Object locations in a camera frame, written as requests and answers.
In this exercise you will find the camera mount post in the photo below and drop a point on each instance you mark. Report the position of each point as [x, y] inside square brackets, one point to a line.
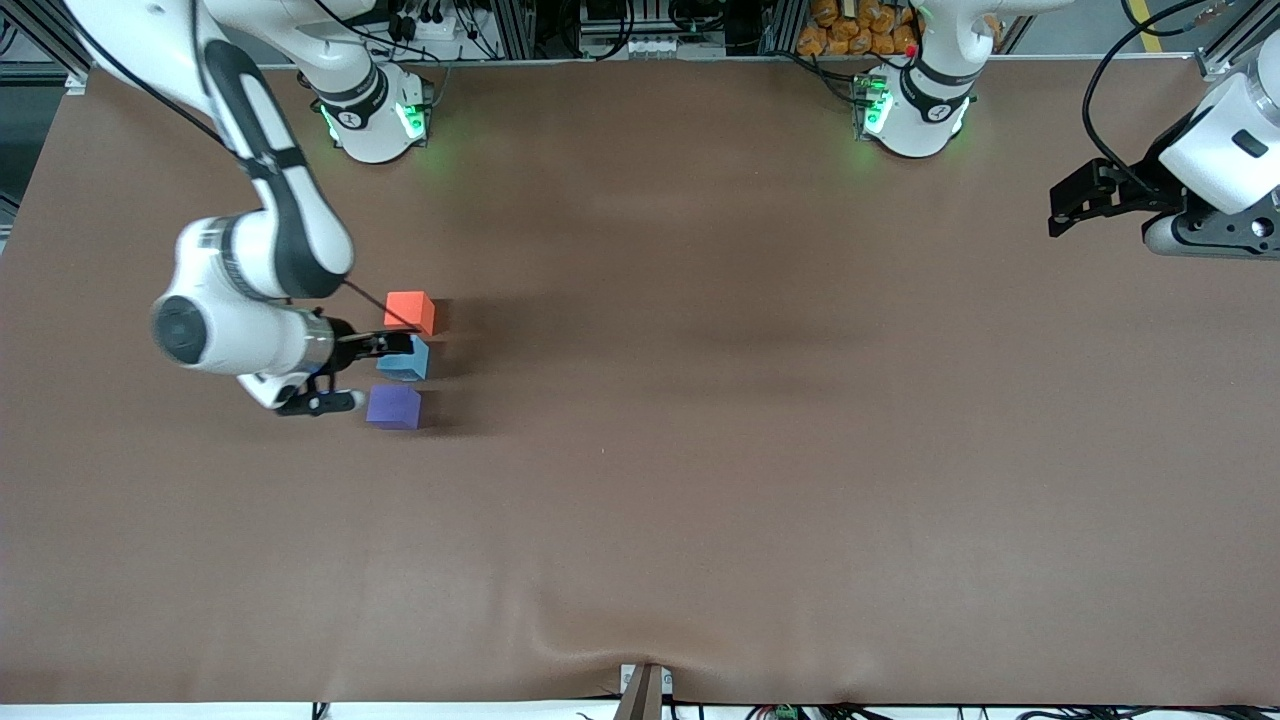
[640, 695]

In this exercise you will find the white power strip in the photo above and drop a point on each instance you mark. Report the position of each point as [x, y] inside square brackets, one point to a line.
[425, 27]

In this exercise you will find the green terminal connector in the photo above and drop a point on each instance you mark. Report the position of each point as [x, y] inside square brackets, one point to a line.
[785, 713]

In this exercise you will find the orange snack bags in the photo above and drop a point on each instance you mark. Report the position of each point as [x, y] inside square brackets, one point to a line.
[850, 30]

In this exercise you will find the orange block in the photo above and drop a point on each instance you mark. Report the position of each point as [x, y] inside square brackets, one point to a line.
[408, 312]

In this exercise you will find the light blue block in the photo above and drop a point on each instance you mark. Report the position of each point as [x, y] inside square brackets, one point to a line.
[408, 362]

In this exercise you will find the brown table cover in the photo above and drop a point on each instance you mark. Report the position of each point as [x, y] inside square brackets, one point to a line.
[640, 450]

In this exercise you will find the purple block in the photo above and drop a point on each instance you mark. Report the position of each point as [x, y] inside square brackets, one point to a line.
[392, 408]

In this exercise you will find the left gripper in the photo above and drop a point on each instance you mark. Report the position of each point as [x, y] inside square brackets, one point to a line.
[1141, 194]

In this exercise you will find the white terminal block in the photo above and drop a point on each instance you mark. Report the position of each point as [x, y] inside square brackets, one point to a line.
[645, 47]

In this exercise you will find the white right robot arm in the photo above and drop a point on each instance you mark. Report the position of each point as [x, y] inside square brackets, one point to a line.
[280, 240]

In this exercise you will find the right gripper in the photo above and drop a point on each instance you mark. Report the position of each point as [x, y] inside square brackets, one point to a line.
[349, 347]

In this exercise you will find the aluminium frame profile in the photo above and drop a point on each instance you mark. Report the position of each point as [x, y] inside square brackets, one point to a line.
[35, 40]
[1235, 40]

